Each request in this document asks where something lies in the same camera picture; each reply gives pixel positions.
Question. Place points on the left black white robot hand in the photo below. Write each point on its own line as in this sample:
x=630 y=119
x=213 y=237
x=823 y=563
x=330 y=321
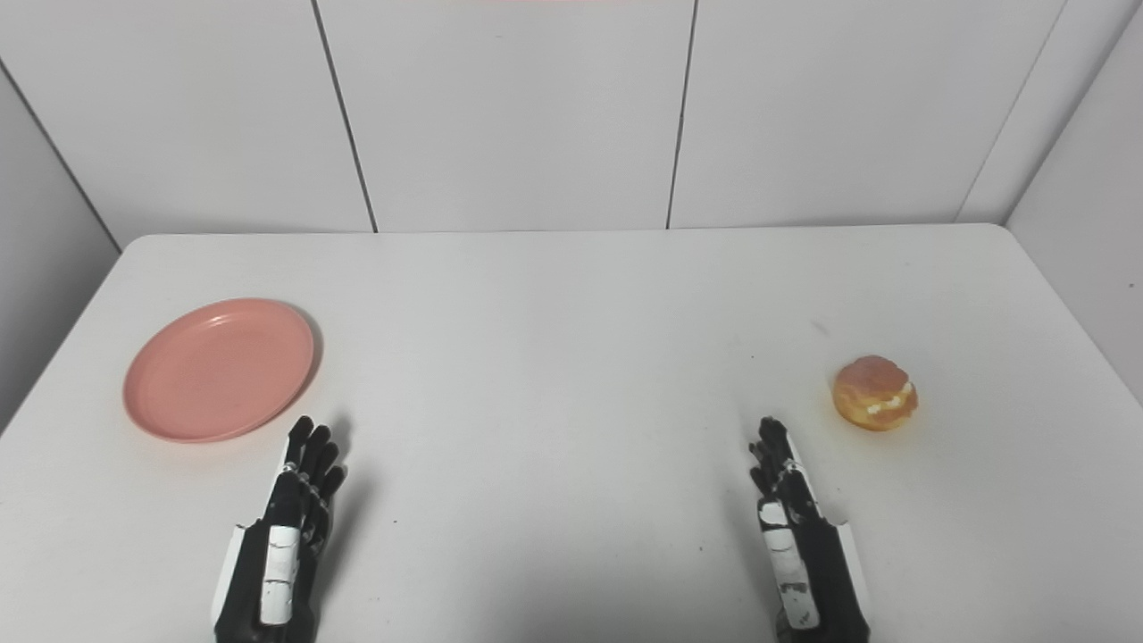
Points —
x=286 y=536

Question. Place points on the pink round plate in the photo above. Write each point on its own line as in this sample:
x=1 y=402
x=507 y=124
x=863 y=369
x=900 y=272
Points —
x=220 y=370

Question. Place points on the cream puff pastry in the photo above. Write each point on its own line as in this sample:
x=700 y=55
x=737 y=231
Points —
x=875 y=394

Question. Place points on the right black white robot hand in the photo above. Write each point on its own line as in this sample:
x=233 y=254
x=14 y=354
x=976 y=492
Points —
x=799 y=545

